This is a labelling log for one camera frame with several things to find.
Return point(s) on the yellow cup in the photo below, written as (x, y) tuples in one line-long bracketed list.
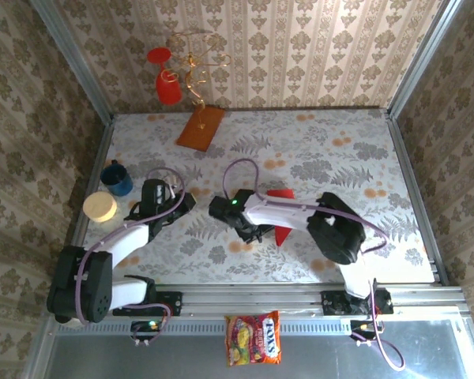
[(99, 206)]

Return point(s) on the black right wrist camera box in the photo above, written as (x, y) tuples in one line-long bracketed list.
[(220, 206)]

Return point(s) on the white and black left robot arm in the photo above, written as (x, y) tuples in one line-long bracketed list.
[(126, 242)]

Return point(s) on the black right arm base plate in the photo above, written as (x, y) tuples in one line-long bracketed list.
[(333, 304)]

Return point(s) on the blue enamel mug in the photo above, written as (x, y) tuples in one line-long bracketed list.
[(120, 185)]

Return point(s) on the small black connector box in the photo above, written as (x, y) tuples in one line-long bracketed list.
[(363, 326), (144, 326)]

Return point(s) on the grey metal panel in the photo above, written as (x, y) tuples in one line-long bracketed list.
[(142, 359)]

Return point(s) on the red fruit candy bag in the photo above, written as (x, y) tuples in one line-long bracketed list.
[(256, 339)]

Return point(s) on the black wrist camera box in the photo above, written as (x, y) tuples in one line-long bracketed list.
[(220, 206), (156, 191)]

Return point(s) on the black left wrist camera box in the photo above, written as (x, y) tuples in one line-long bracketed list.
[(156, 191)]

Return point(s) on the aluminium front frame rail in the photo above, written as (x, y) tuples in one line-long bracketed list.
[(253, 296)]

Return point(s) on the red wine glass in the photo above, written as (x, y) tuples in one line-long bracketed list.
[(169, 92)]

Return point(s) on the aluminium table side rail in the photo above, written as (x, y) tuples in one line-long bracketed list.
[(405, 158), (91, 197)]

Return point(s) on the aluminium corner post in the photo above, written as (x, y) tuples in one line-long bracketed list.
[(75, 59), (422, 59)]

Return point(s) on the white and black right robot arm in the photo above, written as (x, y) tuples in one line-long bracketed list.
[(280, 213)]

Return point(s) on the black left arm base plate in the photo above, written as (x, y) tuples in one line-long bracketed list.
[(174, 304)]

